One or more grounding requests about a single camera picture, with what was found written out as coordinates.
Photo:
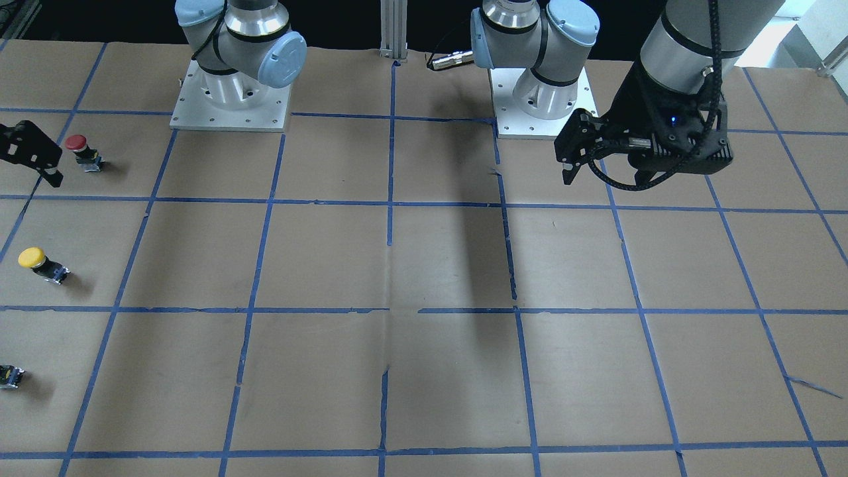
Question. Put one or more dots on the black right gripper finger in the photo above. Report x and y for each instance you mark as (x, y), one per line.
(25, 144)

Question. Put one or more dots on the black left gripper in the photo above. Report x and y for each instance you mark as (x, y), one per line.
(635, 106)

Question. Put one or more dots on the yellow push button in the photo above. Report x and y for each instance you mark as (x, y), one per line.
(35, 259)

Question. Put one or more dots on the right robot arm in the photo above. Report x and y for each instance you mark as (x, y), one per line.
(243, 50)

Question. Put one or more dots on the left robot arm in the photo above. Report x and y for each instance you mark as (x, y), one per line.
(688, 46)

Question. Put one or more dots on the red push button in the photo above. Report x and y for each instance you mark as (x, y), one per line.
(88, 158)

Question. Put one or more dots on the green push button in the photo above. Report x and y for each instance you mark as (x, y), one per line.
(11, 377)

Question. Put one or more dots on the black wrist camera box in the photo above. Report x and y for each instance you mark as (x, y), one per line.
(674, 129)

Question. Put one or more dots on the aluminium frame post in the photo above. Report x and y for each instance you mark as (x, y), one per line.
(393, 42)

